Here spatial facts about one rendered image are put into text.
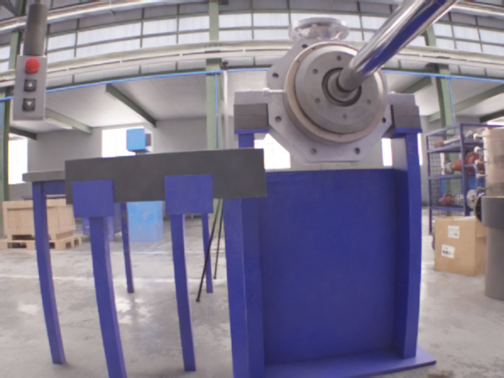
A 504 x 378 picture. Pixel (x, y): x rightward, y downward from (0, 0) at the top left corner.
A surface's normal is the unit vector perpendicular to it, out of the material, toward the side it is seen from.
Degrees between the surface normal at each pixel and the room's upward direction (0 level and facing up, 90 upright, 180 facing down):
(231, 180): 90
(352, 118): 90
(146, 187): 90
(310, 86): 90
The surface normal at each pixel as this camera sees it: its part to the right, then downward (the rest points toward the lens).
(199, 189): 0.05, 0.00
